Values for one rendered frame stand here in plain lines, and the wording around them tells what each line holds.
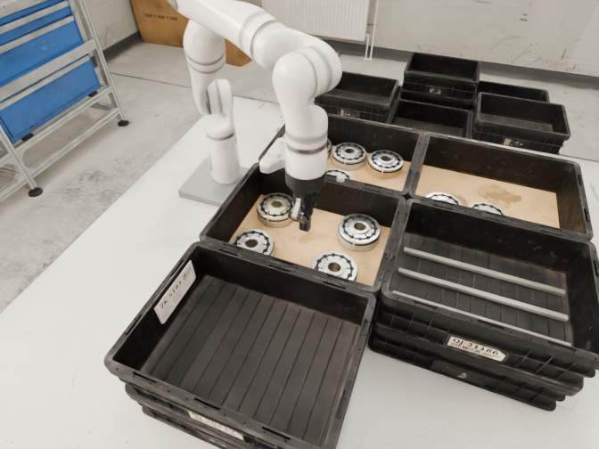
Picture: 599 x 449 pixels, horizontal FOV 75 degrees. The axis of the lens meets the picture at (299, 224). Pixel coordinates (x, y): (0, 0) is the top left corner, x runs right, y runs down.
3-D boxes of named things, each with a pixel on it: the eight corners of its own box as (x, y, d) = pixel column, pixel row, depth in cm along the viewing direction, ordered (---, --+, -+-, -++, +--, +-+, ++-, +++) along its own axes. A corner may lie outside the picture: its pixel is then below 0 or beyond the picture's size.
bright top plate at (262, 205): (250, 214, 100) (250, 213, 100) (266, 190, 107) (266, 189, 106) (287, 224, 97) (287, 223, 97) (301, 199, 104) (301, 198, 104)
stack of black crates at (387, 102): (309, 164, 233) (311, 92, 201) (324, 137, 252) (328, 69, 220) (376, 178, 223) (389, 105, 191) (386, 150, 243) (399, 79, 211)
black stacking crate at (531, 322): (371, 326, 83) (379, 296, 75) (398, 232, 102) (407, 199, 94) (580, 395, 73) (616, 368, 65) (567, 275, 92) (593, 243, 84)
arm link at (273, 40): (354, 54, 57) (291, 10, 62) (309, 71, 53) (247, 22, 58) (342, 94, 62) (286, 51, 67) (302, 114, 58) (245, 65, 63)
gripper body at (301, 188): (317, 182, 66) (315, 222, 73) (332, 155, 72) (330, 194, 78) (276, 172, 68) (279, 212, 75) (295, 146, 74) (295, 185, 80)
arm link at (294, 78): (297, 163, 62) (335, 142, 67) (296, 68, 52) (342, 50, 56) (268, 145, 66) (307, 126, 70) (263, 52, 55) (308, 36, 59)
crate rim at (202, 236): (197, 246, 86) (194, 238, 84) (256, 167, 106) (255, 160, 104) (376, 301, 76) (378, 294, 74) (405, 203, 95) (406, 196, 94)
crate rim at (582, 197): (405, 203, 95) (406, 196, 94) (423, 139, 115) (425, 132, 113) (589, 248, 85) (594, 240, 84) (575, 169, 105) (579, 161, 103)
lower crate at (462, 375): (364, 352, 91) (371, 324, 82) (390, 257, 110) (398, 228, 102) (554, 417, 80) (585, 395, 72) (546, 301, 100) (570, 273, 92)
